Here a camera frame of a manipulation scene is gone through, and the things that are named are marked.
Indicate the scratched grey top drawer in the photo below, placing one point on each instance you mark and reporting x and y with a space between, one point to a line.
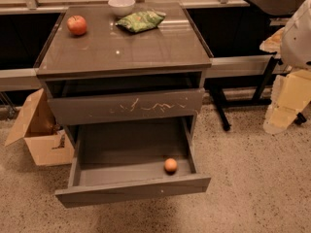
130 106

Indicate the orange fruit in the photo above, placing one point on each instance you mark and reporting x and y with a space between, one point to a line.
170 165

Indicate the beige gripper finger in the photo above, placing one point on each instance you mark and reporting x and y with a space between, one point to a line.
272 43
278 119

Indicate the open grey middle drawer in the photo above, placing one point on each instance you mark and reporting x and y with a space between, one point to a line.
123 161

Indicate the black side table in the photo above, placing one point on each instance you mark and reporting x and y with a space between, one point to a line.
233 36

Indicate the grey drawer cabinet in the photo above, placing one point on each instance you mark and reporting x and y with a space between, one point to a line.
109 60

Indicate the green chip bag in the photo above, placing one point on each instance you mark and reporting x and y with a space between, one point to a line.
141 21

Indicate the cardboard box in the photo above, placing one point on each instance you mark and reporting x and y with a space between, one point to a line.
48 144

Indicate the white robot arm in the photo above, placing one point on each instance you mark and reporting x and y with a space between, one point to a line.
295 49

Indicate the red apple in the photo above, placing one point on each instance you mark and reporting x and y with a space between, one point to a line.
77 25

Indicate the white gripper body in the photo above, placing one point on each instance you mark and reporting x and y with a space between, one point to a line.
297 41

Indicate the white bowl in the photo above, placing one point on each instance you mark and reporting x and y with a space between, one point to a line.
121 8

